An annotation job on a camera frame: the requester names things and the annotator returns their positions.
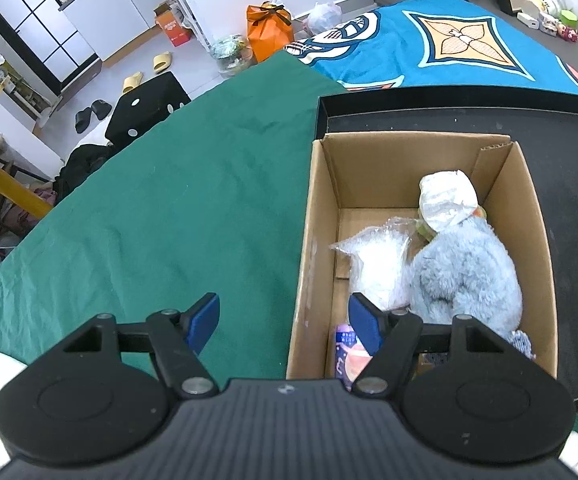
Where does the white shelf rack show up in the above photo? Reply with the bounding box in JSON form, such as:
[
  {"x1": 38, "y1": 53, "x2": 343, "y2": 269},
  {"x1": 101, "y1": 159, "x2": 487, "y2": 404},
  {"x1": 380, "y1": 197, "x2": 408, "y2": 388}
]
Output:
[{"x1": 156, "y1": 0, "x2": 215, "y2": 53}]

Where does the clear bag with contents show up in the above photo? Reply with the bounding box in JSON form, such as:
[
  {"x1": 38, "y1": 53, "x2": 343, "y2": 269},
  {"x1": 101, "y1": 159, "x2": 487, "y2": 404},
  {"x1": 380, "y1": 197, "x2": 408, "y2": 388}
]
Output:
[{"x1": 210, "y1": 34, "x2": 257, "y2": 78}]

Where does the yellow wooden frame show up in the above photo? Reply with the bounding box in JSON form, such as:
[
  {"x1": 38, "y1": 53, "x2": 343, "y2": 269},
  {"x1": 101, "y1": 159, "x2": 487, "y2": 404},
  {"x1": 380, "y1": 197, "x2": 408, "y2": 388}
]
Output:
[{"x1": 0, "y1": 17, "x2": 54, "y2": 221}]

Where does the black framed glass door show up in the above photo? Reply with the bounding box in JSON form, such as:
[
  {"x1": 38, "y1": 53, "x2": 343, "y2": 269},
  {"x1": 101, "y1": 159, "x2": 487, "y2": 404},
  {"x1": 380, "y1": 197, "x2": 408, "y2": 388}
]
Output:
[{"x1": 0, "y1": 0, "x2": 102, "y2": 96}]

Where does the white diaper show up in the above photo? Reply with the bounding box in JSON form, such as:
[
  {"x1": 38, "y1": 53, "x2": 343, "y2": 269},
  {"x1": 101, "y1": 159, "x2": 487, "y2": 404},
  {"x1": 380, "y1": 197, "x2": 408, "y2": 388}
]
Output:
[{"x1": 418, "y1": 170, "x2": 480, "y2": 233}]

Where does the black clothing heap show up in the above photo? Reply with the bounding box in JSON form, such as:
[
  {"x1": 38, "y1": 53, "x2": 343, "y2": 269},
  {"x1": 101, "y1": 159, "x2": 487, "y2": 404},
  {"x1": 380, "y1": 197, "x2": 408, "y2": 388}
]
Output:
[{"x1": 51, "y1": 144, "x2": 120, "y2": 208}]

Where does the white cup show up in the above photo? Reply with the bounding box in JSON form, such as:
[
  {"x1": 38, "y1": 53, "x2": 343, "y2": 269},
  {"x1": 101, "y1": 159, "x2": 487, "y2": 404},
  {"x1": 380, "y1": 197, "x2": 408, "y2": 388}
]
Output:
[{"x1": 526, "y1": 0, "x2": 565, "y2": 23}]

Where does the blue white patterned cloth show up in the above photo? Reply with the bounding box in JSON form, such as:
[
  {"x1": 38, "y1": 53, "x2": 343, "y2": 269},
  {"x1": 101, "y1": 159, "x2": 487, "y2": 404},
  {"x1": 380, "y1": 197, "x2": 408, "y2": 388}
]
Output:
[{"x1": 506, "y1": 329, "x2": 536, "y2": 361}]

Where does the black dice stool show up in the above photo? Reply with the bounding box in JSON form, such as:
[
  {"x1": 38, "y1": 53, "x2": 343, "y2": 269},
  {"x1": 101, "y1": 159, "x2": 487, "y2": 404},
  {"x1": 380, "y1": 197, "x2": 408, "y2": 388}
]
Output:
[{"x1": 105, "y1": 71, "x2": 192, "y2": 148}]

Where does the grey fluffy plush toy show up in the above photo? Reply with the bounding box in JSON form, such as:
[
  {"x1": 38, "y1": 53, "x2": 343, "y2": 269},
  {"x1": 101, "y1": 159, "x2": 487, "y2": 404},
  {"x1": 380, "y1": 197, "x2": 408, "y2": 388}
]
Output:
[{"x1": 409, "y1": 217, "x2": 524, "y2": 341}]

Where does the white cabinet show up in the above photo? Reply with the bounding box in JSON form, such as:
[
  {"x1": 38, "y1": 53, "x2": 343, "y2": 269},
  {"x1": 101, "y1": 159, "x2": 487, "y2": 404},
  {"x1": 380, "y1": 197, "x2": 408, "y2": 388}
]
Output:
[{"x1": 59, "y1": 0, "x2": 167, "y2": 68}]

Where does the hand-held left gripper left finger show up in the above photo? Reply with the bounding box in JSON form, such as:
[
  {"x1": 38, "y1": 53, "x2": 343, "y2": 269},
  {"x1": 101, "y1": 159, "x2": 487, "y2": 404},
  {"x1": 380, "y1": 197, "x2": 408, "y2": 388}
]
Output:
[{"x1": 29, "y1": 292, "x2": 220, "y2": 400}]

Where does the orange bag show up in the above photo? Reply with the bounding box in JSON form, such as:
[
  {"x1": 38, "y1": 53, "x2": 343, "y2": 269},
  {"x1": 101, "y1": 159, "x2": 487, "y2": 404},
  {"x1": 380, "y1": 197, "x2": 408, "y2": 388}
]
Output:
[{"x1": 246, "y1": 2, "x2": 295, "y2": 63}]

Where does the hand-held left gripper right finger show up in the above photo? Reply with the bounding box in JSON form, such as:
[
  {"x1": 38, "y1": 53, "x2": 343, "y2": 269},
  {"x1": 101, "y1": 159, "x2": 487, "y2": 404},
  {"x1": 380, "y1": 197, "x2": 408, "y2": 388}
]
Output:
[{"x1": 348, "y1": 294, "x2": 545, "y2": 397}]

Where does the blue printed blanket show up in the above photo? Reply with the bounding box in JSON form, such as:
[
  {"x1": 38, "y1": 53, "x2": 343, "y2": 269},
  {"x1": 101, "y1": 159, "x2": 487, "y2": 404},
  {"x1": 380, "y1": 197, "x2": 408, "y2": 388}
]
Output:
[{"x1": 284, "y1": 0, "x2": 578, "y2": 433}]

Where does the orange cardboard box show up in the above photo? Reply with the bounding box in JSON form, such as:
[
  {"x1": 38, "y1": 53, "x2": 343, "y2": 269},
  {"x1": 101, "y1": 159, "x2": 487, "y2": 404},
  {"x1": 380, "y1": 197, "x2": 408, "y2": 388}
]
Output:
[{"x1": 154, "y1": 2, "x2": 194, "y2": 43}]

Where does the brown cardboard box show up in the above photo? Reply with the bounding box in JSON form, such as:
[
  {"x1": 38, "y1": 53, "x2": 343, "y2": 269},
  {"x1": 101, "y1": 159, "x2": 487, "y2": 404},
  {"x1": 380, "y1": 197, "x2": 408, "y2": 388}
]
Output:
[{"x1": 285, "y1": 131, "x2": 559, "y2": 395}]

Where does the black tray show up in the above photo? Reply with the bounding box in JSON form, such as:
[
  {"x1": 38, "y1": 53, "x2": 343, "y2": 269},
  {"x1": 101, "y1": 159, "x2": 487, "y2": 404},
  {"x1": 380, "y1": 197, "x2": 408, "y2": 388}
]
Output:
[{"x1": 314, "y1": 85, "x2": 578, "y2": 433}]

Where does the green cloth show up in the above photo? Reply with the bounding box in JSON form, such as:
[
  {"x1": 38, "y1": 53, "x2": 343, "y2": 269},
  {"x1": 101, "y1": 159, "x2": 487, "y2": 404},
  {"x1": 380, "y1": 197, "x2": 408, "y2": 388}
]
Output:
[{"x1": 0, "y1": 52, "x2": 350, "y2": 381}]

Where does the white clear plastic bag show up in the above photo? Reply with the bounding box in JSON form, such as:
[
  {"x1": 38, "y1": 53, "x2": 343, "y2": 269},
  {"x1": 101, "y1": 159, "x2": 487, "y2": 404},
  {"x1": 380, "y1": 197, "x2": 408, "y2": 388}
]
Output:
[{"x1": 329, "y1": 217, "x2": 422, "y2": 311}]

